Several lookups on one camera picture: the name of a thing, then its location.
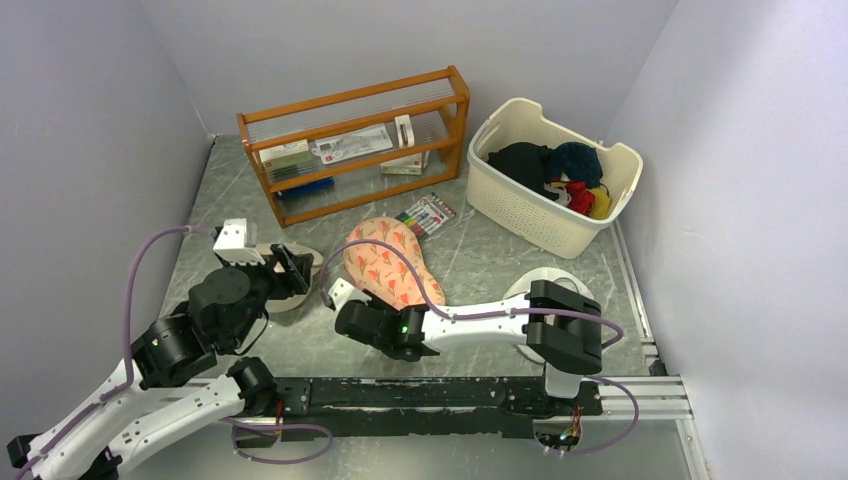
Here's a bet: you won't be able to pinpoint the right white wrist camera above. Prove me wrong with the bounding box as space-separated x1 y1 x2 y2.
327 278 372 312

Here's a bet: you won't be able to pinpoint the beige round mesh laundry bag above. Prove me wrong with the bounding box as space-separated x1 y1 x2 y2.
257 242 324 314

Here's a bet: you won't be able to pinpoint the black garment in basket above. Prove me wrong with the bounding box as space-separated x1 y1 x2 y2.
488 142 558 200

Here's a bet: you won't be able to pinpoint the cream plastic laundry basket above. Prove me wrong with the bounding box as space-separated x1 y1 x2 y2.
466 97 643 259

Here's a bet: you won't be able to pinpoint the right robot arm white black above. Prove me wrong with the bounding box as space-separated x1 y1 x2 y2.
328 279 603 414

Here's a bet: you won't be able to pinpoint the pink floral mesh laundry bag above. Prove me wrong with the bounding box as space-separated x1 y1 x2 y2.
343 217 446 310

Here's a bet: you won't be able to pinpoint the white paper sheet on shelf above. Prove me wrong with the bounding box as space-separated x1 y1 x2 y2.
311 124 393 165

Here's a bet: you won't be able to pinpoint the blue item on lower shelf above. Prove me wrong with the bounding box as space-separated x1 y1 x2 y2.
275 177 335 200

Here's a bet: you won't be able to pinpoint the white box on shelf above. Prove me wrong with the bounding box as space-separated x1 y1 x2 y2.
380 152 430 176

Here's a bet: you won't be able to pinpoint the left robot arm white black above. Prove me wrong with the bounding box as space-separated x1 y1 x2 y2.
7 244 323 479

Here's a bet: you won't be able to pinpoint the red garment in basket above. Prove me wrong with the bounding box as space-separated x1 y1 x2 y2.
547 181 595 216

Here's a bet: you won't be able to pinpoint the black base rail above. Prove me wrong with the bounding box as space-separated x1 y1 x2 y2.
258 376 603 439

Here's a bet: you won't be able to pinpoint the white upright item on shelf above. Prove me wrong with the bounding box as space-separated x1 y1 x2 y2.
394 114 415 149

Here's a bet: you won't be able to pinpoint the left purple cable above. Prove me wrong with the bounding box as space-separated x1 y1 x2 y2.
13 225 335 480

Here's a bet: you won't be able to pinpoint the orange wooden shelf rack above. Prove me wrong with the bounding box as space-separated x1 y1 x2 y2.
237 66 471 228

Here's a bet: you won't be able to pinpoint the dark blue garment in basket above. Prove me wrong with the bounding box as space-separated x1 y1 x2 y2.
546 142 603 188

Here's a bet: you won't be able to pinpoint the white round mesh laundry bag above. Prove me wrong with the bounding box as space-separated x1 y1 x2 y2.
502 267 596 366

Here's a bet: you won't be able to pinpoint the white red box left shelf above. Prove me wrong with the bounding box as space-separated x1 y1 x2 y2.
259 140 318 183

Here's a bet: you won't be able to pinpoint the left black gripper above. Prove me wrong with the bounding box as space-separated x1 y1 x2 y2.
220 240 315 347

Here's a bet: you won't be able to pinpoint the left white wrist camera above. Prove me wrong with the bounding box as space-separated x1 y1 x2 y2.
213 218 264 265

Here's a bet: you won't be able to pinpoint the yellow garment in basket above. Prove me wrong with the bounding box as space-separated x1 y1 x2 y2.
588 185 611 220

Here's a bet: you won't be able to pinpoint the pack of coloured markers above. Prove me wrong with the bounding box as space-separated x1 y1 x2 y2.
395 193 456 241

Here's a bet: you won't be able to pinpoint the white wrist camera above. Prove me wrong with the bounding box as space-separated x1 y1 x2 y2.
213 218 264 265
327 278 372 312

